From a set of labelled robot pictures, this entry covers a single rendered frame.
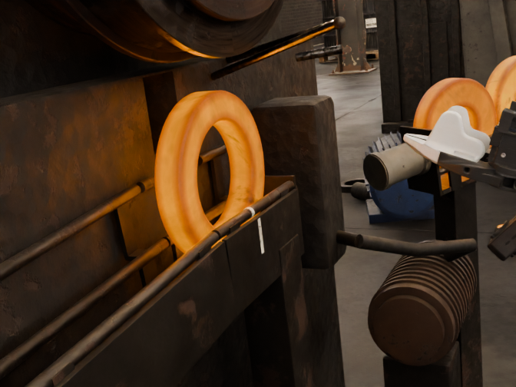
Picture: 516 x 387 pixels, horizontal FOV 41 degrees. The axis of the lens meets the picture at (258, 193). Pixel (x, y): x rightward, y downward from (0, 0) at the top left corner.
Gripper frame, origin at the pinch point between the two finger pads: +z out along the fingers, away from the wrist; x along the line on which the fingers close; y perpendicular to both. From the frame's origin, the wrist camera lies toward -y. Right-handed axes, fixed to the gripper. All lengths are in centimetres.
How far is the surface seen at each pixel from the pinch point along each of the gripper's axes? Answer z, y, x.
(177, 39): 18.2, 9.9, 24.0
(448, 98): 2.8, 0.0, -32.4
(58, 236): 21.4, -7.3, 34.5
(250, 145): 16.9, -3.4, 7.5
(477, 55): 33, -22, -263
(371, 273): 30, -87, -138
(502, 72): -2.7, 4.2, -43.7
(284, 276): 9.1, -17.3, 8.9
